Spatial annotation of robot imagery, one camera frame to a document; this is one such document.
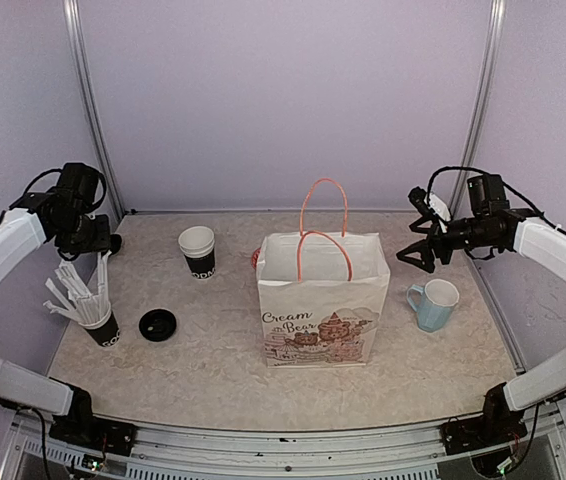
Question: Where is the stack of black cup lids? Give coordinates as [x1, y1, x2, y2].
[138, 309, 178, 343]

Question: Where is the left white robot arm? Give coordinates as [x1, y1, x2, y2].
[0, 187, 111, 445]

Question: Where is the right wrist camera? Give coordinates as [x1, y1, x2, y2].
[408, 187, 452, 222]

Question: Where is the red patterned white bowl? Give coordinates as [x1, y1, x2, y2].
[251, 249, 260, 270]

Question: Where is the stack of black paper cups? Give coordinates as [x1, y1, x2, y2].
[178, 226, 216, 280]

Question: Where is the small black round object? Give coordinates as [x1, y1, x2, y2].
[109, 234, 123, 255]

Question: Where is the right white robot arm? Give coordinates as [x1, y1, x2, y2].
[397, 209, 566, 444]

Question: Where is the aluminium front frame rail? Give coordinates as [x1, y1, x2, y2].
[0, 394, 566, 480]

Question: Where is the aluminium post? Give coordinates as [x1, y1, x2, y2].
[457, 0, 507, 174]
[62, 0, 125, 221]

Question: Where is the cup holding wrapped straws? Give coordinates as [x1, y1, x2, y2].
[44, 251, 120, 348]

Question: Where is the white paper takeout bag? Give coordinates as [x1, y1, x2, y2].
[255, 177, 392, 370]

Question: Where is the left rear aluminium post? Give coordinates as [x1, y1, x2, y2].
[62, 0, 125, 221]

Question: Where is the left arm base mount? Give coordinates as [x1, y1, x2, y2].
[49, 385, 137, 457]

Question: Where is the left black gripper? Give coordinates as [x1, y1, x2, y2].
[57, 208, 111, 255]

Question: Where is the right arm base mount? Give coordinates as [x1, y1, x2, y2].
[440, 383, 528, 455]

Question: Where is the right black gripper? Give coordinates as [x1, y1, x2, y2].
[398, 214, 497, 272]

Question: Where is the right rear aluminium post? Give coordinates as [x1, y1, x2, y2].
[457, 0, 507, 174]

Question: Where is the light blue ceramic mug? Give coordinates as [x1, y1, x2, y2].
[406, 279, 460, 333]

